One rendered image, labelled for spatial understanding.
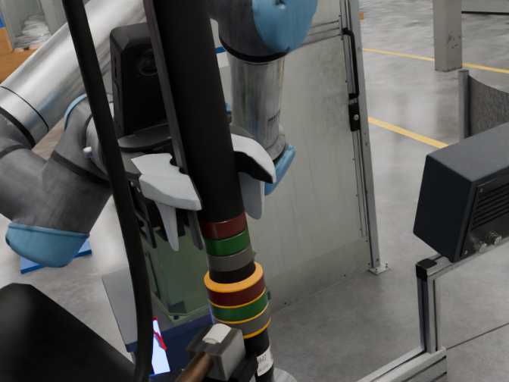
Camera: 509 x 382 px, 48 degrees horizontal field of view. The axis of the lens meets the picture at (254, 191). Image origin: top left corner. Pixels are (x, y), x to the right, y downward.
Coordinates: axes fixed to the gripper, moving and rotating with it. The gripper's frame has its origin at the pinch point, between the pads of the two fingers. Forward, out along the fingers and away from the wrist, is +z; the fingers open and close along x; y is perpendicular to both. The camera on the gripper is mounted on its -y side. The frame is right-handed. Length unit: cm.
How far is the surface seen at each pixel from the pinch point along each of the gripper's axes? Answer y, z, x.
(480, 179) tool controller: 28, -32, -60
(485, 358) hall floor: 149, -99, -139
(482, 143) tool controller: 25, -39, -68
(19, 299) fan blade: 9.1, -12.7, 13.7
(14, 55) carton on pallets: 60, -920, -84
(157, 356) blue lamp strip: 37, -37, 0
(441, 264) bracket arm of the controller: 45, -38, -56
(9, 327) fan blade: 9.6, -9.8, 14.9
